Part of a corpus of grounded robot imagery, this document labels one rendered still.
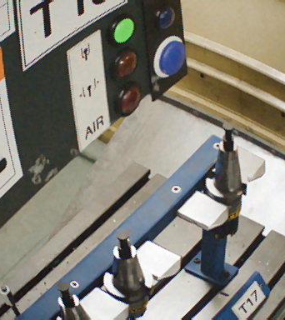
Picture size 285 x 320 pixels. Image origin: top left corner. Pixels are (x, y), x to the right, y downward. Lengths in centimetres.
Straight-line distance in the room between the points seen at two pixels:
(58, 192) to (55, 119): 147
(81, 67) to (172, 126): 125
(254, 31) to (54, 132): 100
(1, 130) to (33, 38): 6
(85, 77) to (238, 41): 102
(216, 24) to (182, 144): 36
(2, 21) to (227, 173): 65
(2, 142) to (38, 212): 147
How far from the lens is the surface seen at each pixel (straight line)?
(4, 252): 180
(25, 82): 40
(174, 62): 51
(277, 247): 133
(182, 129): 167
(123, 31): 45
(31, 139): 43
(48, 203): 189
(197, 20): 149
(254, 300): 120
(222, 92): 158
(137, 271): 85
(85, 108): 46
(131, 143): 169
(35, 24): 39
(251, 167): 103
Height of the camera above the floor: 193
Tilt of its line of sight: 44 degrees down
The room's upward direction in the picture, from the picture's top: 6 degrees counter-clockwise
